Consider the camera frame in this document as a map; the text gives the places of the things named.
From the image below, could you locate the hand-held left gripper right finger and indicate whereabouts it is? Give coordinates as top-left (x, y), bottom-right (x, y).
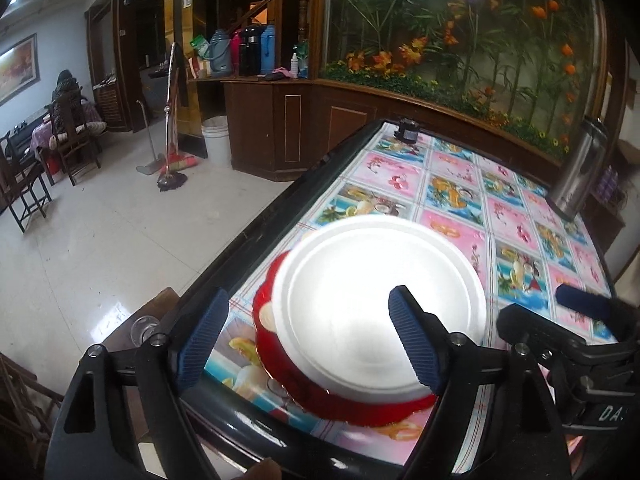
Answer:
top-left (387, 285), bottom-right (573, 480)

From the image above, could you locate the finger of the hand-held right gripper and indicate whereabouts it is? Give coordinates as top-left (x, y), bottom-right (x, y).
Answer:
top-left (555, 284), bottom-right (636, 341)
top-left (496, 302), bottom-right (588, 361)

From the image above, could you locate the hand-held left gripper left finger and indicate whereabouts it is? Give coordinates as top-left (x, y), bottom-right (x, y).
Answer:
top-left (44, 287), bottom-right (231, 480)

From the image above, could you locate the red scalloped plate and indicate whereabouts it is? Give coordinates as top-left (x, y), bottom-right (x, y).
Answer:
top-left (251, 250), bottom-right (441, 428)

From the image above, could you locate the red plate with sticker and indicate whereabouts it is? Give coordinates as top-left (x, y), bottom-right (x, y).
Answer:
top-left (255, 310), bottom-right (441, 428)

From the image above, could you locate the brown wooden stool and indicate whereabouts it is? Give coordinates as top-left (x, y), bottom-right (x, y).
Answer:
top-left (107, 287), bottom-right (181, 361)

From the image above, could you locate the clear drinking glass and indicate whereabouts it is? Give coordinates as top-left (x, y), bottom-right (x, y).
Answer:
top-left (130, 315), bottom-right (161, 348)

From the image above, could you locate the black framed table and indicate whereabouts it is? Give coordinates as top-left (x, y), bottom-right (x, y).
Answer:
top-left (170, 117), bottom-right (640, 480)

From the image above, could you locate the stainless steel thermos jug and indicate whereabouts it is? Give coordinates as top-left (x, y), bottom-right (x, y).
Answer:
top-left (547, 115), bottom-right (608, 221)

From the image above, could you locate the silver pole black mop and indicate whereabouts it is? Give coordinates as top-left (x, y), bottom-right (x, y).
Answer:
top-left (156, 42), bottom-right (190, 192)

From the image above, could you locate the red broom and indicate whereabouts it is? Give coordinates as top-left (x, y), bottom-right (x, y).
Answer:
top-left (165, 154), bottom-right (201, 173)

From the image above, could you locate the flat floor mop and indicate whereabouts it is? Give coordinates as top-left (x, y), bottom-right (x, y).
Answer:
top-left (135, 101), bottom-right (168, 177)

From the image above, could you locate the white plastic bucket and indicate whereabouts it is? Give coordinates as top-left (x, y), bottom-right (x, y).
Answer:
top-left (201, 116), bottom-right (233, 171)

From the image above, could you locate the small dark jar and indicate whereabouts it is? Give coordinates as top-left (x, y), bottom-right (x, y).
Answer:
top-left (395, 119), bottom-right (421, 147)

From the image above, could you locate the dark wooden chair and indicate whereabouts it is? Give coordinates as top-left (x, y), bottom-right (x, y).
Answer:
top-left (47, 95), bottom-right (103, 186)
top-left (0, 132), bottom-right (53, 233)

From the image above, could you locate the wooden sideboard cabinet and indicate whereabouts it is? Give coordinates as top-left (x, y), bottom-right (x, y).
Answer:
top-left (192, 75), bottom-right (566, 183)

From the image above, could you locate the grey-blue kettle jug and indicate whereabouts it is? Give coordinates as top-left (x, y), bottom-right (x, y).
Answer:
top-left (209, 30), bottom-right (233, 77)

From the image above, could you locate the black vacuum flask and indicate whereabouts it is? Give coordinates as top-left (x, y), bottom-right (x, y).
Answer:
top-left (239, 25), bottom-right (263, 76)

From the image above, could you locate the blue vacuum flask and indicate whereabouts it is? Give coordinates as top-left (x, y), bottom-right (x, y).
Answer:
top-left (260, 25), bottom-right (277, 75)

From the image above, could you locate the framed wall picture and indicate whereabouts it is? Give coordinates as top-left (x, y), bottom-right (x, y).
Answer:
top-left (0, 33), bottom-right (38, 106)

